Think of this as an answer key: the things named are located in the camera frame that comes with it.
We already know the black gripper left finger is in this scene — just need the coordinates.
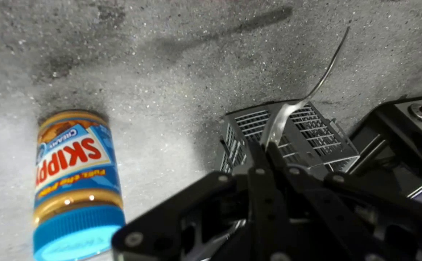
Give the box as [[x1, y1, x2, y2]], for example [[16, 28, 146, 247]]
[[111, 138, 289, 261]]

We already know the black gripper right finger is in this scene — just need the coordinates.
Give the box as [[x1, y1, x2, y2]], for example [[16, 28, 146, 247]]
[[267, 141, 422, 261]]

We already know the silver metal spoon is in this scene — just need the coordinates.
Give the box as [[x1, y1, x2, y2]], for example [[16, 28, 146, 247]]
[[260, 25, 353, 151]]

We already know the black plastic cutlery basket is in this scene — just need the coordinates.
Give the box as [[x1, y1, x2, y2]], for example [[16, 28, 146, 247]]
[[218, 99, 362, 180]]

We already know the silver four-slot toaster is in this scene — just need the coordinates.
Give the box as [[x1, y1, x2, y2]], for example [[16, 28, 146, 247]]
[[347, 93, 422, 210]]

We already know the peanut butter jar blue lid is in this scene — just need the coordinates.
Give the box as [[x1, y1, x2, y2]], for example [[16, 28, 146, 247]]
[[31, 109, 128, 261]]

